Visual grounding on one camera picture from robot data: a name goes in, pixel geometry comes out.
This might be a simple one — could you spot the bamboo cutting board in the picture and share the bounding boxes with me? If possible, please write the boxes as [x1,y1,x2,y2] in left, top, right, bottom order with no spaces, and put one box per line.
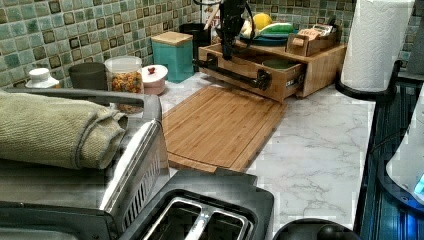
[163,86,287,172]

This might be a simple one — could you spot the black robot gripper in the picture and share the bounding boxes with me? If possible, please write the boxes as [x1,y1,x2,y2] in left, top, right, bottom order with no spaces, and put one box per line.
[218,0,246,60]

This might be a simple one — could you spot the green folded towel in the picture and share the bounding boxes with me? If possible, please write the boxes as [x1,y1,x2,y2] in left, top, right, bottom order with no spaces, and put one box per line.
[0,93,128,169]

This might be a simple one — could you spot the wooden spoon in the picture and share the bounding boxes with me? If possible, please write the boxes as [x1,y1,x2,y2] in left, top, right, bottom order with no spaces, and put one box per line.
[204,4,219,30]

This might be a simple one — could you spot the black paper towel holder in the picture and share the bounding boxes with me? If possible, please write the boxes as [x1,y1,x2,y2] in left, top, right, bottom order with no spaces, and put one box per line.
[335,60,402,102]

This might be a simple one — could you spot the blue round plate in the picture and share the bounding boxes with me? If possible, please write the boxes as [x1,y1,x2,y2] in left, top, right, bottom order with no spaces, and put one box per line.
[239,32,290,46]

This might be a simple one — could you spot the teal canister with bamboo lid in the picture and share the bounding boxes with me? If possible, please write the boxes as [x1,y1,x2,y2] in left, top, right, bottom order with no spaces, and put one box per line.
[151,31,194,83]

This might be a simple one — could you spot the black silver toaster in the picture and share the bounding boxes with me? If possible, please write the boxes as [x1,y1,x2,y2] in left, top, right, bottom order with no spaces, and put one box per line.
[119,168,274,240]

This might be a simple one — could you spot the bamboo drawer with black handle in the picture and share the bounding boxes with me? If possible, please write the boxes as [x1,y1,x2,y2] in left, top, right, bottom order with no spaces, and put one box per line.
[193,44,304,102]

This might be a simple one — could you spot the white lidded bottle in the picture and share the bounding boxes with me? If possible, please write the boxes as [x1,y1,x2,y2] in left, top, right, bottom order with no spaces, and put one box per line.
[25,68,60,89]

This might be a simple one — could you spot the black round appliance lid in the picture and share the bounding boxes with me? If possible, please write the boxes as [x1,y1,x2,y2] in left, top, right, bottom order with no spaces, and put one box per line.
[272,218,362,240]

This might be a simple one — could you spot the black utensil holder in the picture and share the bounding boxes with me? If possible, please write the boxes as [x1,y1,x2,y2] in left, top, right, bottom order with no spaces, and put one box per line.
[179,23,211,59]

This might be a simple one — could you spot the silver toaster oven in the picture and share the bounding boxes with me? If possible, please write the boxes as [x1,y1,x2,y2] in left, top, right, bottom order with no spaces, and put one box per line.
[1,88,169,240]

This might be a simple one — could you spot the white paper towel roll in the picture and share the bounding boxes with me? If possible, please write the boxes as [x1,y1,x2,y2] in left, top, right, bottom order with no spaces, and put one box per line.
[341,0,415,90]

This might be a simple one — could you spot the plush peeled banana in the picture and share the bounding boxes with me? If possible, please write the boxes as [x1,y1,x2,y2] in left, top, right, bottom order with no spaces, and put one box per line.
[240,20,252,38]

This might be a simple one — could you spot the clear jar with cereal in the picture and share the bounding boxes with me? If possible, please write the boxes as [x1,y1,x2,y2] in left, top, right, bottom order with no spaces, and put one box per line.
[104,56,144,94]

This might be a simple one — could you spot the small bamboo tea tray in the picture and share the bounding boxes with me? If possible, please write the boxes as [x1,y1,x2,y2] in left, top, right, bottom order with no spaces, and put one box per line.
[286,30,341,57]

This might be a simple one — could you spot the brown tea bag packets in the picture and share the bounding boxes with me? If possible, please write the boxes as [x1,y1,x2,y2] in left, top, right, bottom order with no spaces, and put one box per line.
[298,24,334,40]

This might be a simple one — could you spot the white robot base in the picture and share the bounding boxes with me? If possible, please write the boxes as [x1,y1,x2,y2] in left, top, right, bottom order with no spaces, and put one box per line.
[378,84,423,215]

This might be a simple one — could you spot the dark grey cup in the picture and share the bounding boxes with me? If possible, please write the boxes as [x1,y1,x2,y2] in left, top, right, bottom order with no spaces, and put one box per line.
[69,62,107,90]

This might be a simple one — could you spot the green ceramic bowl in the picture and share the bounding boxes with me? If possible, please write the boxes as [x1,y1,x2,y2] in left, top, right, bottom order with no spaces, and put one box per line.
[262,59,295,70]

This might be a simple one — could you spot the yellow plush lemon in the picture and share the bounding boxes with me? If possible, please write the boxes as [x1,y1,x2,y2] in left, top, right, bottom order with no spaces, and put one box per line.
[253,13,272,30]

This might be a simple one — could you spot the bamboo drawer cabinet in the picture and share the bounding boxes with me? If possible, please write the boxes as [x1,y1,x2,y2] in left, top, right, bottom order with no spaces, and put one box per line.
[247,44,347,98]

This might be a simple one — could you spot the pink lidded sugar bowl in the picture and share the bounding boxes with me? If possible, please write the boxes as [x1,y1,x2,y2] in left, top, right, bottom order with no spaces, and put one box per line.
[142,65,168,95]

